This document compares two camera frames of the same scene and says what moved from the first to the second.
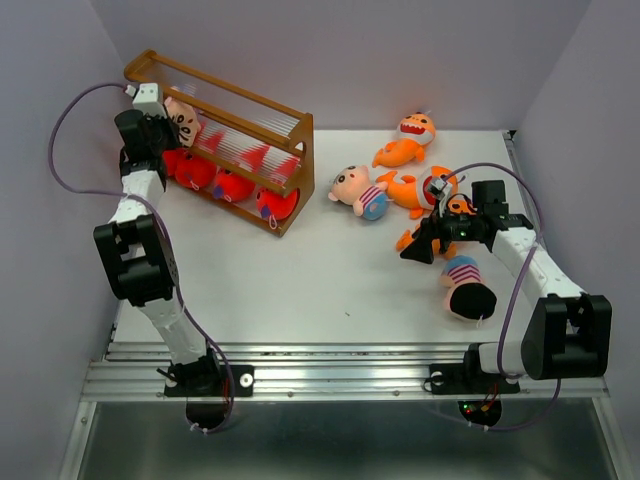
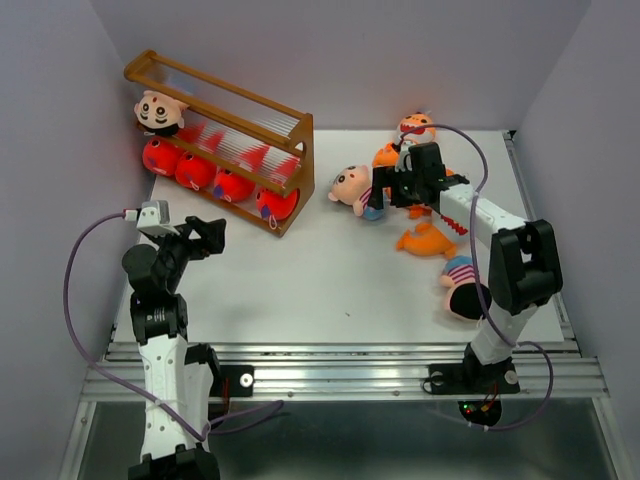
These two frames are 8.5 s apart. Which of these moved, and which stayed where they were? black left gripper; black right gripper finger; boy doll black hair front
Moved: black right gripper finger; black left gripper
Stayed: boy doll black hair front
